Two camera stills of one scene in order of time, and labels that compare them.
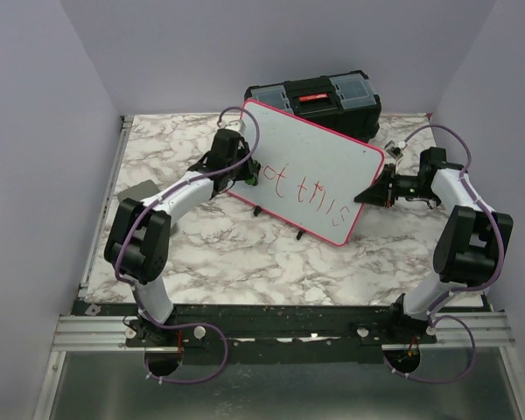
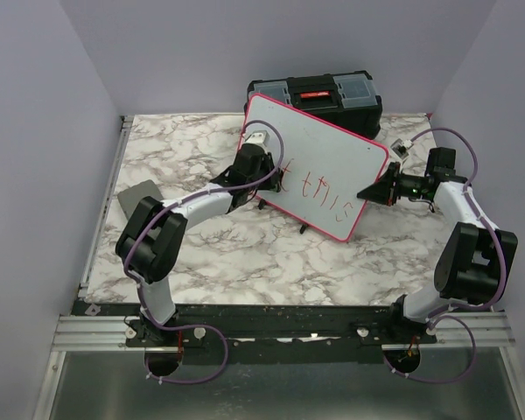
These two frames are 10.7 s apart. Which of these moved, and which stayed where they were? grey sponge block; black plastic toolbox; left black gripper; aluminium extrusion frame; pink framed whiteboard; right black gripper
Moved: pink framed whiteboard; left black gripper
Stayed: grey sponge block; aluminium extrusion frame; black plastic toolbox; right black gripper
